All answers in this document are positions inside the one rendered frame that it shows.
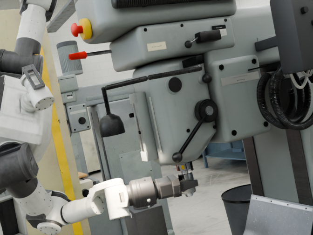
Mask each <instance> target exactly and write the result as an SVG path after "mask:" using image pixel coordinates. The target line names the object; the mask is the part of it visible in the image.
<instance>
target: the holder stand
mask: <svg viewBox="0 0 313 235"><path fill-rule="evenodd" d="M129 212H130V216H129V217H126V218H125V222H126V227H127V232H128V235H168V231H167V227H166V222H165V217H164V213H163V207H162V205H161V204H159V203H156V204H154V205H150V207H148V206H145V207H140V208H135V207H133V206H129Z"/></svg>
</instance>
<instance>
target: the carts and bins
mask: <svg viewBox="0 0 313 235"><path fill-rule="evenodd" d="M251 195H252V188H251V184H247V185H242V186H238V187H234V188H231V189H229V190H227V191H225V192H223V193H222V195H221V198H222V200H223V202H224V206H225V210H226V214H227V218H228V222H229V225H230V229H231V233H232V235H243V233H244V231H245V226H246V220H247V215H248V210H249V205H250V200H251Z"/></svg>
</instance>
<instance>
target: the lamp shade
mask: <svg viewBox="0 0 313 235"><path fill-rule="evenodd" d="M99 130H100V135H101V138H104V137H110V136H114V135H118V134H122V133H125V128H124V124H123V122H122V120H121V118H120V116H118V115H116V114H112V113H111V114H106V115H105V116H103V117H102V118H101V120H100V124H99Z"/></svg>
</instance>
